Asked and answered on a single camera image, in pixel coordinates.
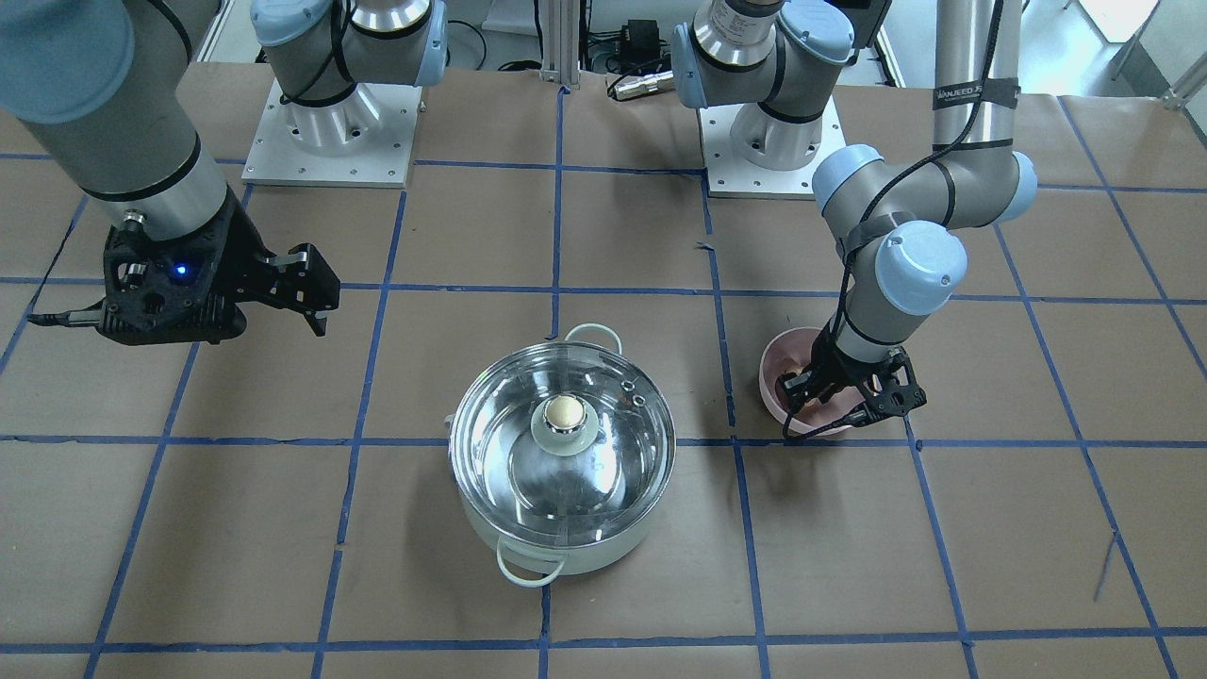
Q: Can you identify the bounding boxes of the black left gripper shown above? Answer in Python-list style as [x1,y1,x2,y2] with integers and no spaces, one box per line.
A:
[779,327,927,425]

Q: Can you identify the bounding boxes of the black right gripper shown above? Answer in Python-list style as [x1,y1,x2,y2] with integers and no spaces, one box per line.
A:
[99,191,340,345]

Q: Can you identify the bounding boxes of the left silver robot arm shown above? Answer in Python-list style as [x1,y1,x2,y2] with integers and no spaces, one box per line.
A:
[670,1,1037,441]

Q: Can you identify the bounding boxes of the glass pot lid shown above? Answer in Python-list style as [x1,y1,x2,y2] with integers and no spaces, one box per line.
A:
[449,341,677,548]

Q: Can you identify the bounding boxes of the pink bowl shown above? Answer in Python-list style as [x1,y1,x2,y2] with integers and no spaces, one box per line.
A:
[758,326,864,435]

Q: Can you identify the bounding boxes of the aluminium frame post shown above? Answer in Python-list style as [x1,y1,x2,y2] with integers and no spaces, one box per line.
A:
[535,1,587,90]

